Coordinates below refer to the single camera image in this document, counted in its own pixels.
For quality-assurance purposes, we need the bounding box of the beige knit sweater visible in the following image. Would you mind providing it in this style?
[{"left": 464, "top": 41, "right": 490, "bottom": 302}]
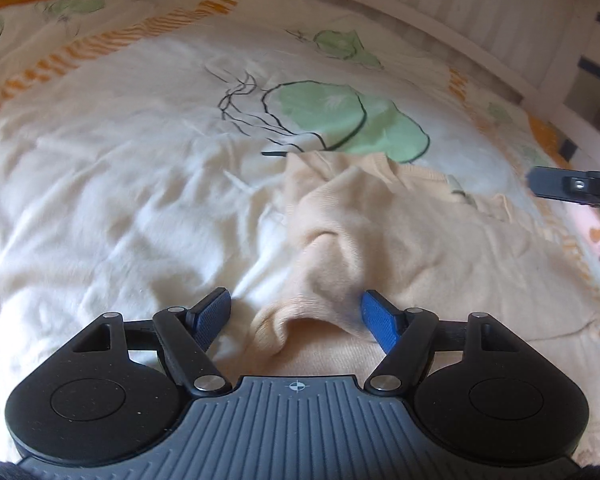
[{"left": 241, "top": 152, "right": 600, "bottom": 468}]

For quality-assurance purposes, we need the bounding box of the leaf patterned duvet cover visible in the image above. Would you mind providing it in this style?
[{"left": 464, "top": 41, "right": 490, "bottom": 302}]
[{"left": 0, "top": 0, "right": 600, "bottom": 460}]

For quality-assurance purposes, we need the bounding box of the white wooden bed frame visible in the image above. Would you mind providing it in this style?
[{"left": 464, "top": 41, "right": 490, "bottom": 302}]
[{"left": 349, "top": 0, "right": 600, "bottom": 143}]

